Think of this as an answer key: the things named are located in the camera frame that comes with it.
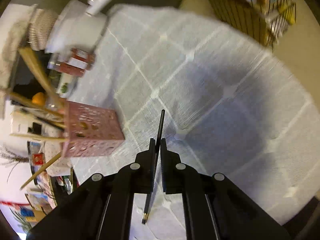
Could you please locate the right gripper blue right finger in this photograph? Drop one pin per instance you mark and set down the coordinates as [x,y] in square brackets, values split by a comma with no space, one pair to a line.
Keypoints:
[177,177]

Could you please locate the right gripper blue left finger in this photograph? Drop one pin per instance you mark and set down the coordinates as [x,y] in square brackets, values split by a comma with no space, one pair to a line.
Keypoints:
[137,176]

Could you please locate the black chopstick gold band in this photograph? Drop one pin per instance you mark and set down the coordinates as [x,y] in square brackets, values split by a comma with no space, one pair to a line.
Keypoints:
[149,196]

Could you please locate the wooden chopstick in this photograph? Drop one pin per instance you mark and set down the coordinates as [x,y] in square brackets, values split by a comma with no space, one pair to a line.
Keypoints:
[35,66]
[28,103]
[38,137]
[42,168]

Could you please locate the pink perforated utensil holder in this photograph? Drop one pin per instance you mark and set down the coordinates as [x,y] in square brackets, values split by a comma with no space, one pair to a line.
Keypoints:
[90,131]

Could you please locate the grey checked tablecloth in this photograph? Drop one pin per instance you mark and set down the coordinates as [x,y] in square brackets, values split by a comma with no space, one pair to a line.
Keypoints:
[230,106]

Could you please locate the dotted white cloth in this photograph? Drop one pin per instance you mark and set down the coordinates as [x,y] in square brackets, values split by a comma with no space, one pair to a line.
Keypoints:
[61,167]

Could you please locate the red tea tin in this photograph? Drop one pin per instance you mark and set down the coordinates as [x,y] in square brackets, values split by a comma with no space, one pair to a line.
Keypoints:
[38,159]

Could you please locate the green squash in bowl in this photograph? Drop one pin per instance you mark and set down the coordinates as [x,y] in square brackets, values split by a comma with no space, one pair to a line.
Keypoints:
[64,84]

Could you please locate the orange fruit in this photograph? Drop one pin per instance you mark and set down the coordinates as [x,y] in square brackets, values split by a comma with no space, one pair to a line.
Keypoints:
[39,99]

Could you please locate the white toaster appliance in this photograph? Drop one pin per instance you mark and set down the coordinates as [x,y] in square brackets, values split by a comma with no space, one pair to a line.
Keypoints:
[22,123]

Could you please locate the labelled red spice jar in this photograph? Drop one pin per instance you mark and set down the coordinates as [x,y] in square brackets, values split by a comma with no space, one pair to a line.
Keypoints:
[81,59]

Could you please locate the white electric pot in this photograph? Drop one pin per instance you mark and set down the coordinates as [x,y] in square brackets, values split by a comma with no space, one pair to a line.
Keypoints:
[79,26]

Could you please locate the woven beige basket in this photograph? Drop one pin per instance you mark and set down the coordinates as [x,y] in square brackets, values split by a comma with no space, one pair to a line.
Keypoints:
[40,27]

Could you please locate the floral microwave cover cloth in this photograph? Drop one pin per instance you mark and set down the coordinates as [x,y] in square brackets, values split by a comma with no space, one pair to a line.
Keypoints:
[14,27]

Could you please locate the black wire storage rack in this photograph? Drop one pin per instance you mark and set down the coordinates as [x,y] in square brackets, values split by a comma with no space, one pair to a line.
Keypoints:
[266,21]

